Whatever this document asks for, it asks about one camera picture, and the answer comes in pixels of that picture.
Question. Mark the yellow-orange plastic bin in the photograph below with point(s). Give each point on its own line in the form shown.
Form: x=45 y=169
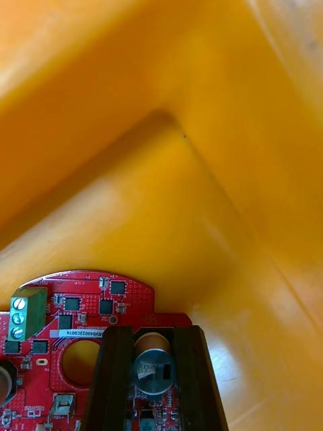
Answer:
x=188 y=188

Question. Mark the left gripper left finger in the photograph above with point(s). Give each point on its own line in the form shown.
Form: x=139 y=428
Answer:
x=109 y=380

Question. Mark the round red circuit board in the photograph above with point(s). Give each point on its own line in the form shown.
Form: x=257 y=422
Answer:
x=84 y=303

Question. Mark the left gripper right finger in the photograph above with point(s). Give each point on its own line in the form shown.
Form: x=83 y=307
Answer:
x=196 y=387

